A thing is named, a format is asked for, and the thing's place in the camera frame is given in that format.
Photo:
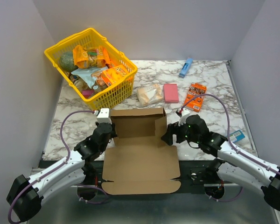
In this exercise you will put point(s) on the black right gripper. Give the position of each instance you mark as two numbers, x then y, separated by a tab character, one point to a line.
171	131

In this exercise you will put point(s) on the brown cardboard box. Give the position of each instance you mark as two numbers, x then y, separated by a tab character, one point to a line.
140	162

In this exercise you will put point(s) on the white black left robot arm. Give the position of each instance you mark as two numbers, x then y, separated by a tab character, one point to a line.
28	194

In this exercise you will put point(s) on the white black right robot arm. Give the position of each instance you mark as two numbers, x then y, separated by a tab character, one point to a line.
231	164

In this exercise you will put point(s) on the pink flat box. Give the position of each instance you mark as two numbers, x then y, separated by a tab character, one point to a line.
171	93

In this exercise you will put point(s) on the orange printed box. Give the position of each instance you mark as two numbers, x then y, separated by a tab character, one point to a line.
194	100

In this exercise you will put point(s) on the blue white toothpaste box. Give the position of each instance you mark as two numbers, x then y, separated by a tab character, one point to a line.
236	136

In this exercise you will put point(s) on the blue narrow box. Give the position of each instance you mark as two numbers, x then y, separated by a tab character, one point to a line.
186	67

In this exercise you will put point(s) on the orange cracker box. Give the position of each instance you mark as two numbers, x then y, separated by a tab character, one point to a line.
114	75

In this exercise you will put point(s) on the pink small box in basket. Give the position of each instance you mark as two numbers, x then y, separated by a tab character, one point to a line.
88	93

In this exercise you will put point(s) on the beige tissue pack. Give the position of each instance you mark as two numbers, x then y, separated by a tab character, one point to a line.
149	94

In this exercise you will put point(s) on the yellow plastic shopping basket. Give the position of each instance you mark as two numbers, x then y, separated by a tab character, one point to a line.
89	37

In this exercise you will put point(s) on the light blue bread bag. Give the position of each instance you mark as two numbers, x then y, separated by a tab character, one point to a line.
92	77

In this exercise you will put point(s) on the orange snack bag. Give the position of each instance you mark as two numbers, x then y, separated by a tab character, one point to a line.
90	57

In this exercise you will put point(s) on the green round vegetable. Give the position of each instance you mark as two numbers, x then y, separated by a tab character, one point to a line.
67	62

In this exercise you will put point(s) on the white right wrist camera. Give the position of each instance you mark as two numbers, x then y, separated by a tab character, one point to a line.
183	114

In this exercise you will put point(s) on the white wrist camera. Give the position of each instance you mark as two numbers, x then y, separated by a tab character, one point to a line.
183	114
103	116

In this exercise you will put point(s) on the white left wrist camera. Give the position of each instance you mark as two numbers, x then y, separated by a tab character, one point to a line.
103	116

